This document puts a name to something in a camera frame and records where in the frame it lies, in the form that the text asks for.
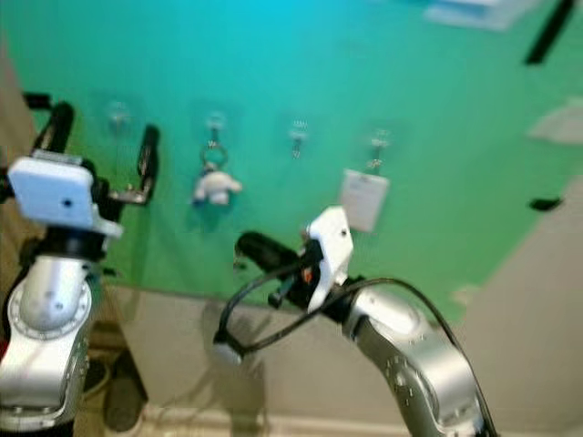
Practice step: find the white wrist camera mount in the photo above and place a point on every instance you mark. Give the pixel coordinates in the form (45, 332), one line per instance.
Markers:
(332, 241)
(50, 193)

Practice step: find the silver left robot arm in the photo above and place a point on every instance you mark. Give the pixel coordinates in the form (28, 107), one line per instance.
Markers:
(46, 309)

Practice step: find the clear adhesive wall hook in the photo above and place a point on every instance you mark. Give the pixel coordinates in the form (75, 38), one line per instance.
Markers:
(216, 118)
(298, 126)
(379, 137)
(117, 114)

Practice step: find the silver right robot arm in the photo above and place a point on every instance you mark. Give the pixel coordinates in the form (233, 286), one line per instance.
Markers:
(419, 373)

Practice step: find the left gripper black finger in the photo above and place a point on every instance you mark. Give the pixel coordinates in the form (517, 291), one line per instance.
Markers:
(57, 127)
(148, 150)

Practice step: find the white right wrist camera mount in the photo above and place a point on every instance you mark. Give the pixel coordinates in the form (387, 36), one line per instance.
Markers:
(332, 241)

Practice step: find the small black tape piece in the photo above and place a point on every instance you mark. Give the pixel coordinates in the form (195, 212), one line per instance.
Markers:
(547, 204)

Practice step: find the small black clip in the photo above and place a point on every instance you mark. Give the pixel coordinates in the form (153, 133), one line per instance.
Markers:
(36, 100)

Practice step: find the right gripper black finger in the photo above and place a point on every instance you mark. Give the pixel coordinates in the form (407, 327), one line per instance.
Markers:
(262, 248)

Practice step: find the green wall board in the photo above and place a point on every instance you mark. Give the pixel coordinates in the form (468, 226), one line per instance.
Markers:
(282, 55)

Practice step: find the beige curtain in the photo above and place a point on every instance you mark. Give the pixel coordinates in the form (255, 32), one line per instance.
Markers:
(5, 118)

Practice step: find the dark shoe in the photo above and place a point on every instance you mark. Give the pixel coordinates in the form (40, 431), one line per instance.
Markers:
(123, 401)

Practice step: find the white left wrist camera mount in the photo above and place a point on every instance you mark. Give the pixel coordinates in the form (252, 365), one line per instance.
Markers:
(50, 193)

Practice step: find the black bar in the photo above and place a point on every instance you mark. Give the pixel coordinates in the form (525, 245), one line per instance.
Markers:
(551, 32)

